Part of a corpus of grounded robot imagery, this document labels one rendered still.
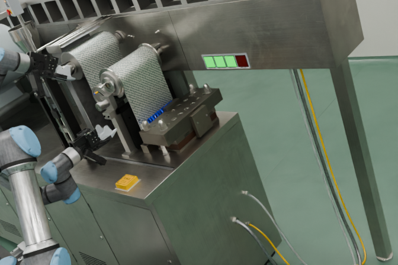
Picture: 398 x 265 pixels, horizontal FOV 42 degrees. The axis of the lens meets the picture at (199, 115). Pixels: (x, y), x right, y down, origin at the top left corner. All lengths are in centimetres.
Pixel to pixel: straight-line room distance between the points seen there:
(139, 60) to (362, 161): 108
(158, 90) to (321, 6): 89
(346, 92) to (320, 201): 114
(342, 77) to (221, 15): 55
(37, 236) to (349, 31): 132
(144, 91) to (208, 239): 72
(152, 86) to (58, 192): 64
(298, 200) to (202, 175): 111
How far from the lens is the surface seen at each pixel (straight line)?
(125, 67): 227
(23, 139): 174
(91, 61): 244
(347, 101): 221
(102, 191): 224
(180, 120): 220
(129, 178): 216
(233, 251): 250
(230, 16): 209
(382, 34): 458
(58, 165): 205
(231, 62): 219
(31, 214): 175
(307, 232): 299
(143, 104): 232
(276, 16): 197
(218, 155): 231
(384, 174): 329
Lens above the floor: 192
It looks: 24 degrees down
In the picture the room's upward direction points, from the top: 21 degrees counter-clockwise
